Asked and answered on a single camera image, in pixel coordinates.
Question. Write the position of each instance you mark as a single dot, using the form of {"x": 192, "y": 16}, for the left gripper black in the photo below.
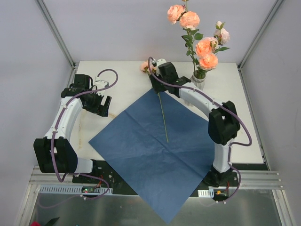
{"x": 99, "y": 103}

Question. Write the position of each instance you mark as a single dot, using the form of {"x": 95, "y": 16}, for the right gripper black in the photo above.
{"x": 157, "y": 85}

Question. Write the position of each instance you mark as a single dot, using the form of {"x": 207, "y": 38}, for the cream printed ribbon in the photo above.
{"x": 89, "y": 126}

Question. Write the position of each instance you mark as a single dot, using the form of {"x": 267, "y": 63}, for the blue wrapping paper sheet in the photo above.
{"x": 161, "y": 149}

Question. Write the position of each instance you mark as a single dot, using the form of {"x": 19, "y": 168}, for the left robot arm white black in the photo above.
{"x": 54, "y": 152}

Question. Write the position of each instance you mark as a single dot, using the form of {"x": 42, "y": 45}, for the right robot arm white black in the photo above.
{"x": 223, "y": 125}

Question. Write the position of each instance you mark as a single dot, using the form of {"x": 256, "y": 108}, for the white ribbed ceramic vase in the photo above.
{"x": 200, "y": 83}

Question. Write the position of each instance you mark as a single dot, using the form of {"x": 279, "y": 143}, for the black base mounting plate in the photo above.
{"x": 103, "y": 175}

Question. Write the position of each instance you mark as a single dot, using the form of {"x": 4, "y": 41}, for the red object bottom edge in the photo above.
{"x": 35, "y": 224}

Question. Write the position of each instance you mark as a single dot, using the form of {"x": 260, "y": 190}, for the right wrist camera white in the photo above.
{"x": 156, "y": 63}

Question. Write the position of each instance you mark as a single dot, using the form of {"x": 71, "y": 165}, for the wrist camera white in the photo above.
{"x": 156, "y": 63}
{"x": 100, "y": 84}

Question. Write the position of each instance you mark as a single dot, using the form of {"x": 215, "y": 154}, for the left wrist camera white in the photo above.
{"x": 100, "y": 84}

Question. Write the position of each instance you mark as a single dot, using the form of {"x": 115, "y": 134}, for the left aluminium frame post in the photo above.
{"x": 55, "y": 31}

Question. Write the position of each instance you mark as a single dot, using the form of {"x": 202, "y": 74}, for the aluminium frame post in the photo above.
{"x": 266, "y": 22}
{"x": 55, "y": 31}

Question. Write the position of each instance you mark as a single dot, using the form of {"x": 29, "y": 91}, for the left white cable duct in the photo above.
{"x": 84, "y": 190}

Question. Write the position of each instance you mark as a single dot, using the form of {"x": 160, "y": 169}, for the white cable duct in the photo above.
{"x": 84, "y": 190}
{"x": 206, "y": 193}

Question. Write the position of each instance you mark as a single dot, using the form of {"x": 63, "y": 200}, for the right white cable duct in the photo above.
{"x": 206, "y": 193}

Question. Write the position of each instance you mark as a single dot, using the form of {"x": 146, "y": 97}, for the right aluminium frame post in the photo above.
{"x": 266, "y": 22}

